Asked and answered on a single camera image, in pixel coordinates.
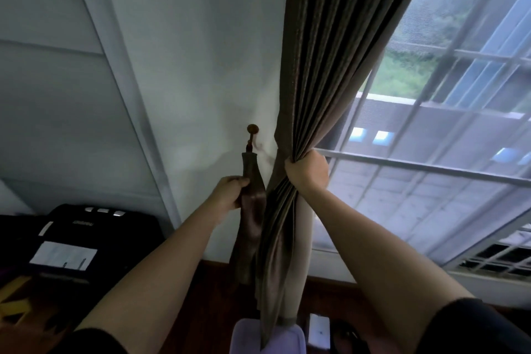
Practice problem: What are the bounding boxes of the person's left hand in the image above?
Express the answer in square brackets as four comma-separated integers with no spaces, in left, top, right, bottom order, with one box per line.
[205,175,251,224]

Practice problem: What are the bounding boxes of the person's right hand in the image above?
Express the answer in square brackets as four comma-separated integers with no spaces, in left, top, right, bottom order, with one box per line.
[284,149,331,197]

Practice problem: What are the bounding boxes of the brown curtain tieback strap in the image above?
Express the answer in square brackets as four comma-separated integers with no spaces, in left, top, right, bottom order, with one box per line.
[228,152,267,288]

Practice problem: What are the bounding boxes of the brown curtain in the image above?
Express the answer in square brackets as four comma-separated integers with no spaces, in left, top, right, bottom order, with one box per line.
[255,0,439,346]

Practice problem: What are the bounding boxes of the purple plastic container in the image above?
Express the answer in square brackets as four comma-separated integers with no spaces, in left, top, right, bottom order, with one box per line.
[229,318,307,354]

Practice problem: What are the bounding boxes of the small white box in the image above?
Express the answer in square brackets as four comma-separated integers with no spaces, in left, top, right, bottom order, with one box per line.
[308,314,331,351]

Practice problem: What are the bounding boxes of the black belt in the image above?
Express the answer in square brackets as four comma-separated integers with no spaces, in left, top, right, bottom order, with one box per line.
[330,319,372,354]

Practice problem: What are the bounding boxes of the person's right forearm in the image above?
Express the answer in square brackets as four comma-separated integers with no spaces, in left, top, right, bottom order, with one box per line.
[300,183,476,354]

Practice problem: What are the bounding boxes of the person's left forearm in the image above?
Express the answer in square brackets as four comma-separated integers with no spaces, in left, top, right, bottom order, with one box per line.
[76,200,227,354]

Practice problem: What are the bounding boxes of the person's black sleeve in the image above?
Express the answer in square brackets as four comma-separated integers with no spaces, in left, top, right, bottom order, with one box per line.
[416,298,531,354]
[49,326,129,354]

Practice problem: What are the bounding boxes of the black printer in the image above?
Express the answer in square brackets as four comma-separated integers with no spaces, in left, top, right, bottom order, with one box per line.
[0,203,166,325]

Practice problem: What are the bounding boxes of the green trees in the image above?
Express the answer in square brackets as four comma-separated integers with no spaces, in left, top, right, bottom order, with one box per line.
[365,0,531,114]

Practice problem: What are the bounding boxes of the row of balcony slats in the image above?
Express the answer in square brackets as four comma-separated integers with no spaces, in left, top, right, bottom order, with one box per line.
[431,0,531,114]

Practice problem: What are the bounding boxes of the brown paper bag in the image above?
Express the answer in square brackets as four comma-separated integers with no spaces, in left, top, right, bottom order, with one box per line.
[0,274,34,325]

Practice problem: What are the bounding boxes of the black window frame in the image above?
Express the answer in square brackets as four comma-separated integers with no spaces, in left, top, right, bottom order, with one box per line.
[311,0,531,284]

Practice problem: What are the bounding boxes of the brown wall hook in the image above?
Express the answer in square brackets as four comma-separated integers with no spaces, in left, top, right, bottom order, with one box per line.
[247,123,260,153]

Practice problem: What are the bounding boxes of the white wall trim strip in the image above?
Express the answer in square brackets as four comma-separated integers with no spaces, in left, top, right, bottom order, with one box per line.
[66,0,183,228]

